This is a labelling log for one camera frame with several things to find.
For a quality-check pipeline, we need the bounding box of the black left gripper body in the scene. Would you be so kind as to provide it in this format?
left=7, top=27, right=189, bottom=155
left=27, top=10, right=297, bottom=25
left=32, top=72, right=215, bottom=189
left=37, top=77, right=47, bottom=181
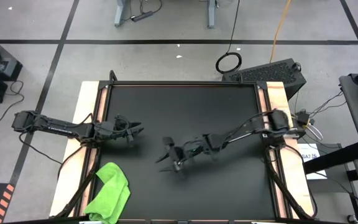
left=92, top=120, right=134, bottom=144

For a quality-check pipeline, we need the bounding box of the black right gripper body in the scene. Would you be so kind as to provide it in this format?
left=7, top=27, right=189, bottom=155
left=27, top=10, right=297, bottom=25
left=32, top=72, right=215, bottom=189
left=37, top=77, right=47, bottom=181
left=168, top=139, right=206, bottom=166

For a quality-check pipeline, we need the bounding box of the green microfibre towel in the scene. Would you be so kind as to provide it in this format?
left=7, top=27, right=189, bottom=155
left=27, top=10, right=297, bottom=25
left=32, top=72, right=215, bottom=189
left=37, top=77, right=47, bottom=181
left=84, top=161, right=132, bottom=224

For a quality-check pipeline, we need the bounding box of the light wooden side board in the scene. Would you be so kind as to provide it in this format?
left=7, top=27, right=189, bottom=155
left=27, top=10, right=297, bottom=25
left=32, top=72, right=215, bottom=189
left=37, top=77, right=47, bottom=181
left=48, top=81, right=109, bottom=218
left=258, top=81, right=315, bottom=218

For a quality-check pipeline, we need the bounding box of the black power strip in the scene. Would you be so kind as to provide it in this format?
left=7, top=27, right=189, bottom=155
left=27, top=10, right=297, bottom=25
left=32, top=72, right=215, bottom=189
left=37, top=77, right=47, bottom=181
left=131, top=11, right=154, bottom=23

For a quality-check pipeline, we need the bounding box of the grey desk leg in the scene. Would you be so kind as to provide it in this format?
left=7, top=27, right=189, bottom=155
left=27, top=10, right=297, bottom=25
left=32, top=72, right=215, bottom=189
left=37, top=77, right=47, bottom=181
left=206, top=0, right=217, bottom=29
left=114, top=0, right=129, bottom=28

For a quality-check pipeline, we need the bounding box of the small black adapter box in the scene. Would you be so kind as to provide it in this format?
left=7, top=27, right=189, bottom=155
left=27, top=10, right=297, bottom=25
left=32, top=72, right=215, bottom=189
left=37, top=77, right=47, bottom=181
left=296, top=110, right=311, bottom=126

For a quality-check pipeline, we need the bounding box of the white paper label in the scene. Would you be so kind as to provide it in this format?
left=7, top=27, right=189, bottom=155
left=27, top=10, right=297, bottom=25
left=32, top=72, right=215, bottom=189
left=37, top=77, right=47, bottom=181
left=297, top=142, right=328, bottom=180

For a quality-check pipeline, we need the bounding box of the black stand beam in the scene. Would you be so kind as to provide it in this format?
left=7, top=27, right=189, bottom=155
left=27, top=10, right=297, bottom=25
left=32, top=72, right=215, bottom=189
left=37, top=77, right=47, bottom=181
left=303, top=141, right=358, bottom=175

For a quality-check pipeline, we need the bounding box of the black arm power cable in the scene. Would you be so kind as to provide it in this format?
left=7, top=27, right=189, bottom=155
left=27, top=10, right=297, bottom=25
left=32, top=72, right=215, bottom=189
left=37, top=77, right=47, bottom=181
left=19, top=132, right=85, bottom=181

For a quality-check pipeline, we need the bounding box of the thin black floor cable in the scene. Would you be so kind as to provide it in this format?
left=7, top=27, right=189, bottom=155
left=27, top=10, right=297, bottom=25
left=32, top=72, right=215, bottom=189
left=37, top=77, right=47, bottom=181
left=0, top=80, right=25, bottom=123

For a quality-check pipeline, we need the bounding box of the black cable with coil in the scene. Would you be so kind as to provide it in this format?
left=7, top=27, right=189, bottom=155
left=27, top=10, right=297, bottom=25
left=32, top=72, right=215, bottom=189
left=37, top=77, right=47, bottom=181
left=214, top=0, right=243, bottom=75

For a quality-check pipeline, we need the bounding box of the yellow cable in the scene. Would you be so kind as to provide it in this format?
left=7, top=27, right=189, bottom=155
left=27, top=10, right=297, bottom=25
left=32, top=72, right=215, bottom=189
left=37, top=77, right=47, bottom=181
left=269, top=0, right=292, bottom=64

